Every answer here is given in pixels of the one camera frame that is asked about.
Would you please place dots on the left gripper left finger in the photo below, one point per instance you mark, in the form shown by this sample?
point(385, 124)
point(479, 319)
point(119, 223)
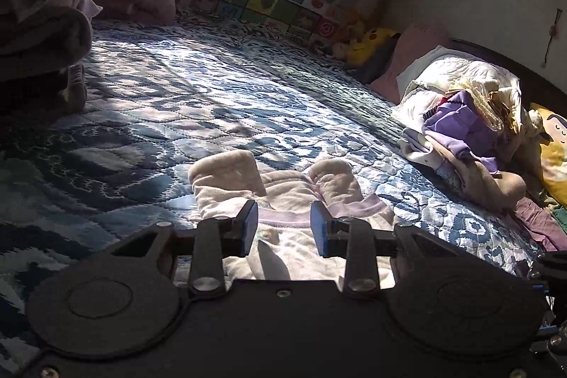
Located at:
point(218, 238)

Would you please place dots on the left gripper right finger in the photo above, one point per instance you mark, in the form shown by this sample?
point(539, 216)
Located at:
point(352, 240)

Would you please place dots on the white floral baby garment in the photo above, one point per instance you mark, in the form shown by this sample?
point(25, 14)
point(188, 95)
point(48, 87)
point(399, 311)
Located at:
point(284, 247)

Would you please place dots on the stack of folded grey clothes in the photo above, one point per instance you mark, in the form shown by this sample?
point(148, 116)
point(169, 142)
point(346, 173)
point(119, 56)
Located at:
point(43, 44)

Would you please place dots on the white grey sock garment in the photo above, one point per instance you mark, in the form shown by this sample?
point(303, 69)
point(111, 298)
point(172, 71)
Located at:
point(419, 150)

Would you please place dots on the blue white patterned quilt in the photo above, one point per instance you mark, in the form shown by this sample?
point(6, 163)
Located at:
point(161, 98)

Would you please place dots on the tan brown garment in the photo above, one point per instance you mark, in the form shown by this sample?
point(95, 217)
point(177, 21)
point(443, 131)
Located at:
point(497, 194)

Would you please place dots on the purple garment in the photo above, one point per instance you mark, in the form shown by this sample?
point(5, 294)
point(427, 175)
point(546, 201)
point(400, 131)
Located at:
point(456, 124)

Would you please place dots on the yellow pikachu plush toy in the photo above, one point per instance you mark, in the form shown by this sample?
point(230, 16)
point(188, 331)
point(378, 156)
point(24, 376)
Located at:
point(358, 47)

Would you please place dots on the yellow cartoon cushion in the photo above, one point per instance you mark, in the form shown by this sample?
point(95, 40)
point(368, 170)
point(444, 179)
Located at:
point(552, 145)

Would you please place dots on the pink pillow at headboard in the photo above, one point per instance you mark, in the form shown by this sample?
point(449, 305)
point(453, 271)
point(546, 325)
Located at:
point(416, 41)

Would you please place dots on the wall hanging ornament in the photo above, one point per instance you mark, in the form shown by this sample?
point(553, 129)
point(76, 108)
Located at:
point(552, 35)

